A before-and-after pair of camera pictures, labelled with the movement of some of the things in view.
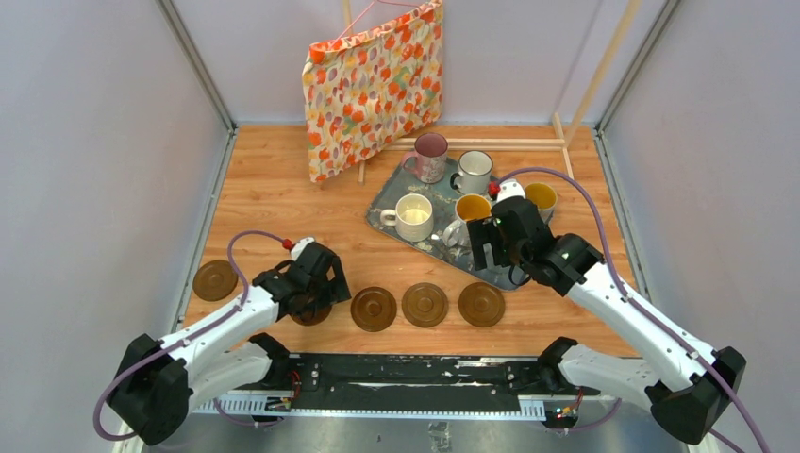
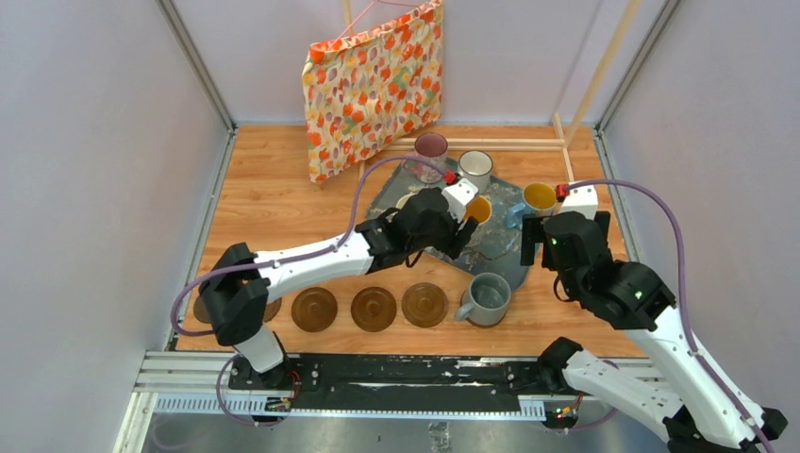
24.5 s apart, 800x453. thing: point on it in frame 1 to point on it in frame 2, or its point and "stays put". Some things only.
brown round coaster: x=374 y=309 stays put
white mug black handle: x=475 y=169 stays put
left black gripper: x=335 y=291 to x=453 y=243
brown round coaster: x=425 y=305 stays put
